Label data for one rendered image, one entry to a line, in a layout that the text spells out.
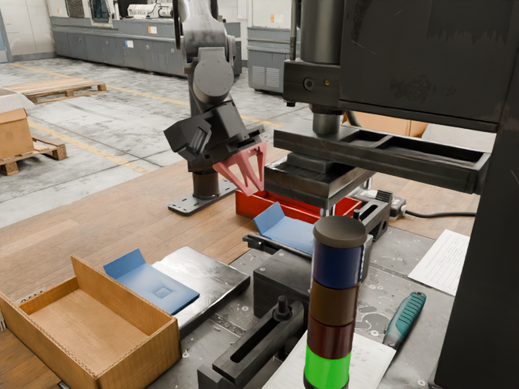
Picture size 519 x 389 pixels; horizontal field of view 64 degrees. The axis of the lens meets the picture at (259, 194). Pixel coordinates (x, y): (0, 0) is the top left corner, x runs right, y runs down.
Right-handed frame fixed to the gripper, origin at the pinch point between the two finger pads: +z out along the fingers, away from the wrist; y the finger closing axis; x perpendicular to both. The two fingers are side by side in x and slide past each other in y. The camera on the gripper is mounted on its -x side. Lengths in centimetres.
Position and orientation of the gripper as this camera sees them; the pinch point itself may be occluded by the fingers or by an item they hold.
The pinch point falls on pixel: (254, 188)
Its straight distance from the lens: 69.4
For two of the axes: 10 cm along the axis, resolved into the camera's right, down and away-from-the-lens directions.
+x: 6.2, -3.6, 7.0
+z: 4.1, 9.1, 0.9
